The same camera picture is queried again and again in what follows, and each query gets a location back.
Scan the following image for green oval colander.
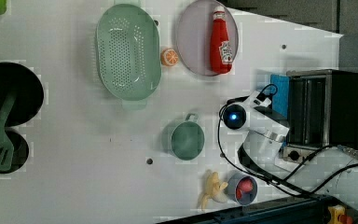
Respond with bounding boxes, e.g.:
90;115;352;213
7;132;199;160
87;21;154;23
96;4;161;110

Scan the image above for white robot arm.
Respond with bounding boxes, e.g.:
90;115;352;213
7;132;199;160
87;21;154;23
217;91;358;212

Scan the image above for large black pan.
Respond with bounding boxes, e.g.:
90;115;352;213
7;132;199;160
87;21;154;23
0;62;45;127

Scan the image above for small black pot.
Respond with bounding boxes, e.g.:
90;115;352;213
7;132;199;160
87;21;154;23
0;129;30;174

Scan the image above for dark blue table frame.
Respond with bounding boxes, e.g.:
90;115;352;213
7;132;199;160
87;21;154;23
159;195;337;224

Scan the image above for red ketchup bottle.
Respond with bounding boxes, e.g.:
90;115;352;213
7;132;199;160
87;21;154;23
210;6;233;74

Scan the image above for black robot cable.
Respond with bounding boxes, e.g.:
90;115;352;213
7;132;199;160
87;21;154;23
216;83;358;224

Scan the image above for orange slice toy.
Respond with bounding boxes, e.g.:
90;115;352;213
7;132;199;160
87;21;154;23
160;49;179;66

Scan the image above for yellow red emergency button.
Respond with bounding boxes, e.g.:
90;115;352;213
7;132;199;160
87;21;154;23
327;205;353;224

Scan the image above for green metal cup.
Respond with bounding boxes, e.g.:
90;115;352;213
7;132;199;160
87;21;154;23
161;113;205;161

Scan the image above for peeled banana toy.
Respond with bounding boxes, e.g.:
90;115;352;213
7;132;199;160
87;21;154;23
200;171;228;211

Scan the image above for red toy in cup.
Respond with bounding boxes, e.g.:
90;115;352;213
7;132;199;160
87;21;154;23
236;178;254;200

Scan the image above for grey round plate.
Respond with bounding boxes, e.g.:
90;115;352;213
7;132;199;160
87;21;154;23
175;0;239;76

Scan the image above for blue-grey small cup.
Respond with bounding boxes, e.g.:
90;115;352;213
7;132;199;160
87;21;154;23
227;173;257;206

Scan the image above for silver black toaster oven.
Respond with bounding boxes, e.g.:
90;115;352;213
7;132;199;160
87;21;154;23
270;69;358;155

